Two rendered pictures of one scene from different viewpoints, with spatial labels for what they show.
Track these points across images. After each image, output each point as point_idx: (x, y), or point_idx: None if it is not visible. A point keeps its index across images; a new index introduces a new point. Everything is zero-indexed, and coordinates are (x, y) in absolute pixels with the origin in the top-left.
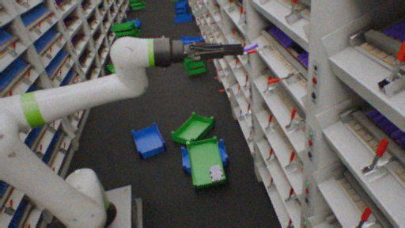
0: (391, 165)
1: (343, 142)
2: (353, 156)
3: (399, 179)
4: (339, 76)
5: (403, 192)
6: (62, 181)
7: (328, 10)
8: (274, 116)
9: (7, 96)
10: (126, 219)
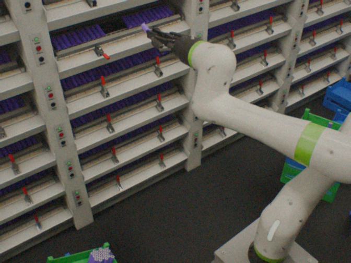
0: (230, 3)
1: (217, 15)
2: (225, 13)
3: (237, 2)
4: None
5: (242, 3)
6: None
7: None
8: (95, 123)
9: (336, 139)
10: (253, 227)
